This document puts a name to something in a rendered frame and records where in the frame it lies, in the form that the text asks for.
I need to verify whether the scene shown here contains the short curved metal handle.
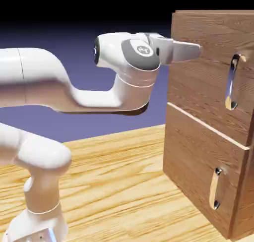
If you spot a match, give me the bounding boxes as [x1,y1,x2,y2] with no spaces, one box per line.
[209,167,225,210]

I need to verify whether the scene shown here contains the long curved metal handle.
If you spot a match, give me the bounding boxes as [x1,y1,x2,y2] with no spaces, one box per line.
[224,53,247,111]

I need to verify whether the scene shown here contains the wooden door with short handle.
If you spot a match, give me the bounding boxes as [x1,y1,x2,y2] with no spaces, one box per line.
[162,102,250,239]

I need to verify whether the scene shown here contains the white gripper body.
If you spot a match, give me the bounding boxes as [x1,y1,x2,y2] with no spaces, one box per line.
[172,40,203,63]

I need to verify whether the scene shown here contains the wooden door with long handle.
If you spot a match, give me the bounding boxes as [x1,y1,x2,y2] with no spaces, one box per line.
[167,11,254,147]

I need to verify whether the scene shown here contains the brown wooden cabinet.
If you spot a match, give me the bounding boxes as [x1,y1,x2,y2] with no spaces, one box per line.
[162,9,254,241]

